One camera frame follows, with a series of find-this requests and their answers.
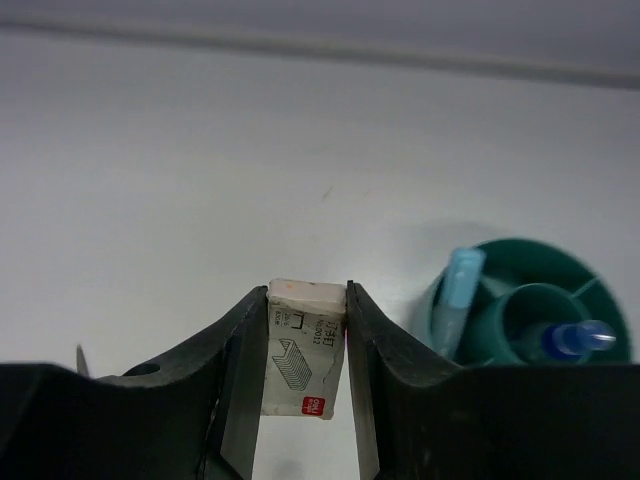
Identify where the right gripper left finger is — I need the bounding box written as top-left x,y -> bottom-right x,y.
1,286 -> 268,479

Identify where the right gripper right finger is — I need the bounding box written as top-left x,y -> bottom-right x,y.
346,282 -> 639,479

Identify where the white staples box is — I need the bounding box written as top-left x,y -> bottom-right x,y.
261,279 -> 346,420

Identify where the light blue highlighter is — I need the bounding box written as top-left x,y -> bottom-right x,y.
432,248 -> 486,360

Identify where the small blue-cap glue bottle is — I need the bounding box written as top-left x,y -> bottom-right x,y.
541,320 -> 617,362

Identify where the teal round organizer container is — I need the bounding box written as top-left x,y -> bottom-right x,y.
409,238 -> 633,366

